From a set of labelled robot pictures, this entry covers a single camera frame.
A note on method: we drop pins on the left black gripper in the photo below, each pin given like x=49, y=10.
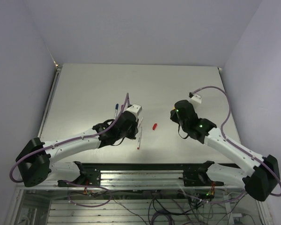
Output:
x=132, y=134

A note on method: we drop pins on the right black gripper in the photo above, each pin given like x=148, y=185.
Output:
x=173, y=116

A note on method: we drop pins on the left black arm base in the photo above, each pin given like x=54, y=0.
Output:
x=84, y=175

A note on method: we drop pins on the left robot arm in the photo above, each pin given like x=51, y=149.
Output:
x=38, y=160

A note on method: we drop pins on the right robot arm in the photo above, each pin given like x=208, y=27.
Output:
x=256, y=174

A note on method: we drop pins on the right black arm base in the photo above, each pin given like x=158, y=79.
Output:
x=195, y=175

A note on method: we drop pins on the red pen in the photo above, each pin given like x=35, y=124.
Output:
x=139, y=139

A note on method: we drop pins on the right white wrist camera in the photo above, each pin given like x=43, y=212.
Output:
x=195, y=99

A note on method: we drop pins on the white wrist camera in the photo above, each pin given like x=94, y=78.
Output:
x=134, y=109
x=195, y=99

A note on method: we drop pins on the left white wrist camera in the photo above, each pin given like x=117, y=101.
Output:
x=134, y=109

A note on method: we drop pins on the aluminium frame rail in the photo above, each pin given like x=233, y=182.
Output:
x=145, y=180

